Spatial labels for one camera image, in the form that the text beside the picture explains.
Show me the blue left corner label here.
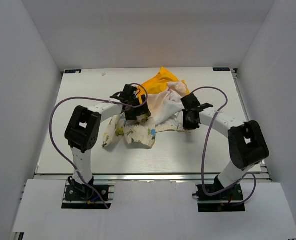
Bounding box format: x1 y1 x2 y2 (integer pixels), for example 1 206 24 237
64 69 81 74

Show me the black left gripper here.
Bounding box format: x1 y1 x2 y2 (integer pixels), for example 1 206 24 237
124 94 150 121

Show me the aluminium front table rail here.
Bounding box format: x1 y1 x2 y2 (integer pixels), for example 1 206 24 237
33 172 271 182

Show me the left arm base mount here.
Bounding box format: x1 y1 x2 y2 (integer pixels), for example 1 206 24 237
61 183 114 210

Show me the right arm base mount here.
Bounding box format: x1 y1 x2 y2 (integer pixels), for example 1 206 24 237
192 184 245 213

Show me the blue corner label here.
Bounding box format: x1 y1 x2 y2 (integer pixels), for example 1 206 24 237
64 69 81 74
212 67 230 72

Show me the aluminium right side rail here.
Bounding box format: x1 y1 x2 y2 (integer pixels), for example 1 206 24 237
228 70 269 180

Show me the cream dinosaur print baby jacket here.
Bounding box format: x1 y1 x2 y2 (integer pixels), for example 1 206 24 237
102 67 189 149

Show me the blue right corner label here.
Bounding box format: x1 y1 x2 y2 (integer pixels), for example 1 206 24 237
212 67 230 72

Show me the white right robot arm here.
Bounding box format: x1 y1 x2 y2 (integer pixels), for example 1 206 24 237
181 93 269 200

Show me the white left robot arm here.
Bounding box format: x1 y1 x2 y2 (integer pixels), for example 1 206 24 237
64 84 149 200

